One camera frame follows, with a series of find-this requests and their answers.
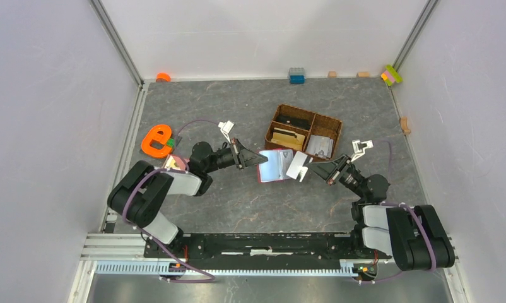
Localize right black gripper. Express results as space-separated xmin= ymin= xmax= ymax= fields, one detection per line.
xmin=305 ymin=153 xmax=365 ymax=199

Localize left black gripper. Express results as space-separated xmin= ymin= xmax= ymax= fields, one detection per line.
xmin=204 ymin=137 xmax=268 ymax=174

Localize grey magnetic stripe card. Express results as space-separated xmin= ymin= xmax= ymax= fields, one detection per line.
xmin=286 ymin=151 xmax=312 ymax=182

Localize red card holder wallet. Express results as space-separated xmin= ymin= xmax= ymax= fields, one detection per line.
xmin=257 ymin=149 xmax=291 ymax=183

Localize silver VIP card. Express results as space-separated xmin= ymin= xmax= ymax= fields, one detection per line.
xmin=279 ymin=150 xmax=294 ymax=180

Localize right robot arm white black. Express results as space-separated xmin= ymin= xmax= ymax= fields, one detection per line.
xmin=304 ymin=155 xmax=456 ymax=271

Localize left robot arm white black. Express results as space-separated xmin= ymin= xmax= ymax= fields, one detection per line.
xmin=107 ymin=138 xmax=268 ymax=257

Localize grey cards in basket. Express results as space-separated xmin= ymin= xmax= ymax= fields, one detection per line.
xmin=305 ymin=135 xmax=334 ymax=159

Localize beige cards in basket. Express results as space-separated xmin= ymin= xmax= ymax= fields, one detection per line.
xmin=270 ymin=128 xmax=306 ymax=151

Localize black card in basket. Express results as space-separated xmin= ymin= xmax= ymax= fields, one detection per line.
xmin=275 ymin=115 xmax=311 ymax=130

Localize pink picture card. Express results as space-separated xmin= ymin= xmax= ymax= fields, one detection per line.
xmin=162 ymin=154 xmax=189 ymax=171

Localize woven brown basket organizer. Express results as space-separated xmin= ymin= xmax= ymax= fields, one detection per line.
xmin=264 ymin=104 xmax=343 ymax=161

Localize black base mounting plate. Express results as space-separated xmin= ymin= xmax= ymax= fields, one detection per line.
xmin=143 ymin=232 xmax=392 ymax=271

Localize curved wooden piece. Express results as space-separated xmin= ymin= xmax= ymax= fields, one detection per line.
xmin=399 ymin=117 xmax=411 ymax=136

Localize blue grey toy bricks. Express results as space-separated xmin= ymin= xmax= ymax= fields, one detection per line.
xmin=288 ymin=68 xmax=306 ymax=85

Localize orange plastic letter shape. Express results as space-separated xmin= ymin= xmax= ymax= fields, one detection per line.
xmin=141 ymin=124 xmax=173 ymax=159

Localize green pink toy bricks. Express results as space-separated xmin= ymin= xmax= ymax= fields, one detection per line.
xmin=380 ymin=65 xmax=403 ymax=86

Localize orange round cap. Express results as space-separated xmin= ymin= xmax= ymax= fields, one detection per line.
xmin=155 ymin=73 xmax=171 ymax=83

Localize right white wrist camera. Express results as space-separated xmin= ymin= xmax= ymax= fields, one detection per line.
xmin=351 ymin=140 xmax=374 ymax=162

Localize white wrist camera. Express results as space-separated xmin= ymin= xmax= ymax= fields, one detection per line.
xmin=218 ymin=121 xmax=235 ymax=143
xmin=351 ymin=140 xmax=374 ymax=162

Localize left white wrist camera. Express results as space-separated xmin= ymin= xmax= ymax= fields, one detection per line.
xmin=218 ymin=121 xmax=235 ymax=143

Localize slotted cable duct rail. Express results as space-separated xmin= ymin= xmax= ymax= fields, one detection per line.
xmin=95 ymin=261 xmax=358 ymax=278

